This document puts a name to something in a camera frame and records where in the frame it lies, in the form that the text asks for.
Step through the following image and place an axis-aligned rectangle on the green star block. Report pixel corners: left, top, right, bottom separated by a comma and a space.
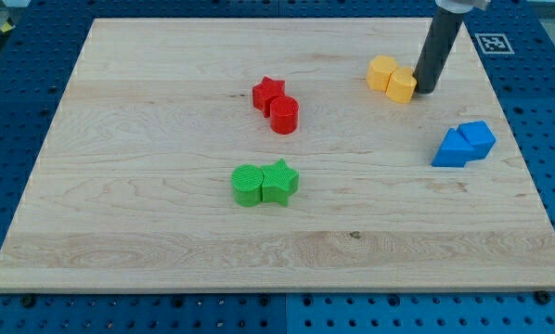
261, 159, 299, 207

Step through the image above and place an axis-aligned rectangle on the blue cube block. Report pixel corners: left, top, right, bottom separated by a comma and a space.
458, 121, 497, 160

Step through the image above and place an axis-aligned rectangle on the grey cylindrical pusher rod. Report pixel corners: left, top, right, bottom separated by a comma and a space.
413, 7, 464, 94

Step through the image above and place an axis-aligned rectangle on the yellow heart block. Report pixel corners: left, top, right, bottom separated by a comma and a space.
385, 67, 417, 104

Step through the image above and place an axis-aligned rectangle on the red star block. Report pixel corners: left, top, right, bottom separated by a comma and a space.
252, 76, 286, 118

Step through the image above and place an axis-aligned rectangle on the yellow hexagon block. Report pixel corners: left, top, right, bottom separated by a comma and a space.
366, 55, 398, 92

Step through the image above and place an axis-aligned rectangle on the wooden board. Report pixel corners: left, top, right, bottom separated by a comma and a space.
0, 19, 555, 294

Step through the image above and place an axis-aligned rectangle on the green cylinder block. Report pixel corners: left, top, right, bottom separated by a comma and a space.
231, 164, 264, 207

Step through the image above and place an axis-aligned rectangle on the red cylinder block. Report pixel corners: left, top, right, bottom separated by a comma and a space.
270, 96, 299, 135

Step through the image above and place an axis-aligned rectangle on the blue triangle block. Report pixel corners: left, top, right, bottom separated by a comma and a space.
432, 128, 475, 168

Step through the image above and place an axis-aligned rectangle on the white fiducial marker tag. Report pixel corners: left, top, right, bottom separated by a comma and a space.
475, 32, 514, 55

